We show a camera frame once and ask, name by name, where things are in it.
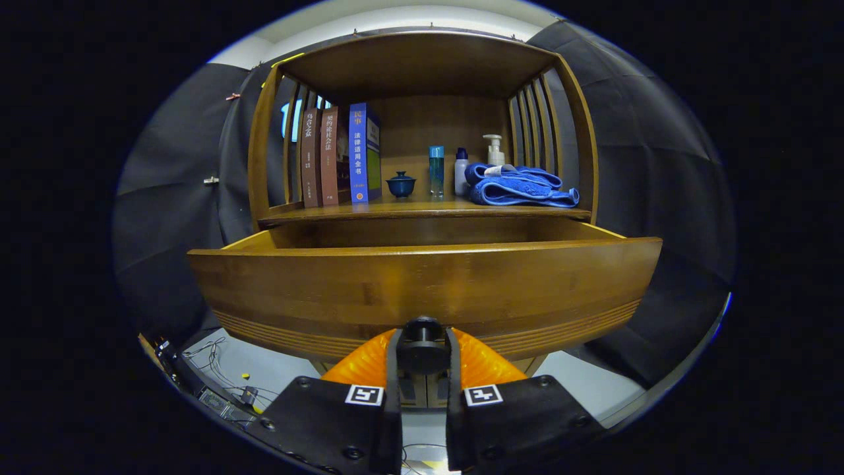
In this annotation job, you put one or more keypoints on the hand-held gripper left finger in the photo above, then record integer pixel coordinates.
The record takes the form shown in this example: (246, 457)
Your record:
(393, 422)

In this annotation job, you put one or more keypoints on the wooden countertop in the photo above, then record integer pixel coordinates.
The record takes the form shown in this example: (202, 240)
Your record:
(409, 210)

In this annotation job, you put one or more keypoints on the yellow tape piece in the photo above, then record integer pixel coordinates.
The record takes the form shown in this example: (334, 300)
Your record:
(432, 465)

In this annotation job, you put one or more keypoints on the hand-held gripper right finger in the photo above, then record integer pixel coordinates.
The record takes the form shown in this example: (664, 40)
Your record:
(453, 422)

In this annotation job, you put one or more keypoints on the reddish brown book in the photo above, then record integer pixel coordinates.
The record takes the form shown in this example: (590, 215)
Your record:
(330, 155)

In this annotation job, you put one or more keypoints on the wooden cabinet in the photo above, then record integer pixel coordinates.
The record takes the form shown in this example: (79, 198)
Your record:
(422, 66)

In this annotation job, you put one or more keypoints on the white pump bottle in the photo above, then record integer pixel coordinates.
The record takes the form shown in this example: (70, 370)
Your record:
(494, 155)

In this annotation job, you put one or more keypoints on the blue folded towel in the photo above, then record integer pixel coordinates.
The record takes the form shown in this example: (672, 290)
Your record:
(514, 188)

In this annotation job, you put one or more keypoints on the wooden cabinet door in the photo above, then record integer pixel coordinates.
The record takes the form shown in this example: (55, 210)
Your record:
(412, 396)
(439, 396)

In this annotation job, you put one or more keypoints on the white bottle blue cap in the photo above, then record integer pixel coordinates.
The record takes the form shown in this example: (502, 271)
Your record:
(461, 177)

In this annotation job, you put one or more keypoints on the black electronic box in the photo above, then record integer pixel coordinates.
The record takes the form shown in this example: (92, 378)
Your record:
(214, 399)

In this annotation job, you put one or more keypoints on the dark brown book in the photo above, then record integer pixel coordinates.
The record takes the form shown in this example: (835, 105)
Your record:
(310, 158)

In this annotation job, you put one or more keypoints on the teal clear bottle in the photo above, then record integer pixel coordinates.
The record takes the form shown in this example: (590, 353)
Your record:
(436, 173)

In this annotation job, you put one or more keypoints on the blue book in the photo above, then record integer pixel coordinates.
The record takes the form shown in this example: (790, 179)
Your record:
(358, 152)

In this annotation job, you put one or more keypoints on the blue lidded teacup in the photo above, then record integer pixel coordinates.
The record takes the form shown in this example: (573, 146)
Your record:
(401, 186)

